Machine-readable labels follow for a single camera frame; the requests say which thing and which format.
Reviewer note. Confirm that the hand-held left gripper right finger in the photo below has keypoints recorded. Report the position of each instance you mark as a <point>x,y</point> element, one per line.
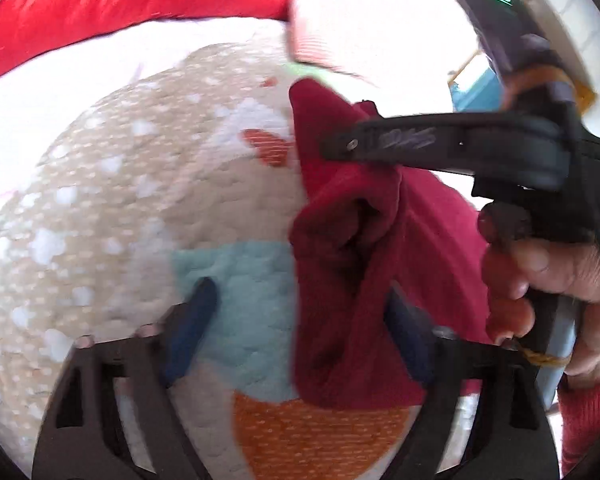
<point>410,335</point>

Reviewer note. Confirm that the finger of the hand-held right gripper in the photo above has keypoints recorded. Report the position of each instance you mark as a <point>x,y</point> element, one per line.
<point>480,142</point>

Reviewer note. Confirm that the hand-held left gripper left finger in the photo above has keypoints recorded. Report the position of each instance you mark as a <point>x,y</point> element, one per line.
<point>190,330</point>

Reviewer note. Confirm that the dark red long-sleeve shirt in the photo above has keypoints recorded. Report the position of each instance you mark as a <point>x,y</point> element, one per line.
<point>340,280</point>

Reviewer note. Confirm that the person's right forearm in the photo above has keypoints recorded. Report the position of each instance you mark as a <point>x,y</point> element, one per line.
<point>590,420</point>

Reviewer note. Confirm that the person's right hand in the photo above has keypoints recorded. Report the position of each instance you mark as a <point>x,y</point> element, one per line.
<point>510,265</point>

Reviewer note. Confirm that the teal doorway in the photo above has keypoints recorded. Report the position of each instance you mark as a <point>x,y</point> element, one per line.
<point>472,90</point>

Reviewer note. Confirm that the patchwork heart-print quilt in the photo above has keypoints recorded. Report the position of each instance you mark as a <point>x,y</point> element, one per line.
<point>130,220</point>

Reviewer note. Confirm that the pink ribbed pillow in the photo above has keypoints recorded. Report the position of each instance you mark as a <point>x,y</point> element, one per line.
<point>320,45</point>

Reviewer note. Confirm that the white fleece blanket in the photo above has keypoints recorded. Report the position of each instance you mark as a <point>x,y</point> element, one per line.
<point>80,100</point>

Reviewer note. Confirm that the red floral quilt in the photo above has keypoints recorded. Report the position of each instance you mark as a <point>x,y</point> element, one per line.
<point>105,15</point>

